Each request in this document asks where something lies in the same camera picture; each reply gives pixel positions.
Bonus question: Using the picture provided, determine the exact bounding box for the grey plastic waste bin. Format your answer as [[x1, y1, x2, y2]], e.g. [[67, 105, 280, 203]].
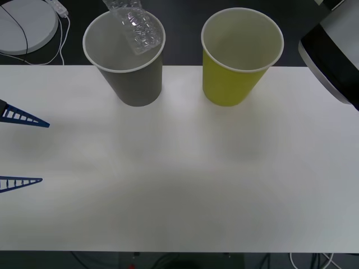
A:
[[82, 10, 166, 108]]

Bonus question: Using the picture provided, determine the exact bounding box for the white cable under table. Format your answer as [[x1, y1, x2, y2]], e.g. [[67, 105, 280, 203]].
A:
[[289, 252, 340, 269]]

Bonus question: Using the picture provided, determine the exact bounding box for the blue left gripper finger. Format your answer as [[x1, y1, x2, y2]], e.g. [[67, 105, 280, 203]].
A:
[[0, 99, 50, 128], [0, 175, 43, 194]]

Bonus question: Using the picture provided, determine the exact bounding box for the thin black cable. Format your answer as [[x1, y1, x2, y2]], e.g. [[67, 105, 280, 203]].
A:
[[0, 5, 29, 55]]

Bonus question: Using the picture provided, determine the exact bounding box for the white power strip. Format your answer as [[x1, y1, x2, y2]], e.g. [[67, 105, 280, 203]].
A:
[[45, 0, 70, 19]]

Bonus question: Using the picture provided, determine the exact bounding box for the pale grey round disc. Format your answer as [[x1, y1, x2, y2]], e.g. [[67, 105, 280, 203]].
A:
[[0, 0, 60, 56]]

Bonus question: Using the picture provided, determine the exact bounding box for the yellow-green plastic waste bin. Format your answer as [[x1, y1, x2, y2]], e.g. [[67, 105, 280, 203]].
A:
[[200, 7, 285, 107]]

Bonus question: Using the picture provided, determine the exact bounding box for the clear bottle with green cap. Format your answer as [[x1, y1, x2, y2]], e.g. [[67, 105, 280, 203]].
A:
[[102, 0, 165, 56]]

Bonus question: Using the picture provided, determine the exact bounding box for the white power strip cable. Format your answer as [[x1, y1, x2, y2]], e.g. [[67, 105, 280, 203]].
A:
[[0, 15, 71, 67]]

